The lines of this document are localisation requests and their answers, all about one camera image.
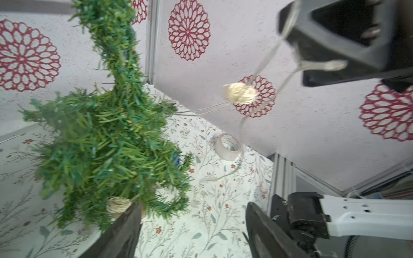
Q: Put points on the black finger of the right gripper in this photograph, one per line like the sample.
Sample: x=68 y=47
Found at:
x=373 y=38

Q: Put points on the aluminium mounting rail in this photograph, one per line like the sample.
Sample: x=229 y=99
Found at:
x=283 y=180

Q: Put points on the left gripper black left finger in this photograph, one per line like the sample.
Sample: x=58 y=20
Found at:
x=121 y=239

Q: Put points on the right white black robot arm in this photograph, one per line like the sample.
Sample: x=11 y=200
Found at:
x=311 y=216

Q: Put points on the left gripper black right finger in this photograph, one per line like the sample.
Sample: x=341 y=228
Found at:
x=266 y=239

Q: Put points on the small green christmas tree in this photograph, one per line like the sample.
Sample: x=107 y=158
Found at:
x=111 y=144

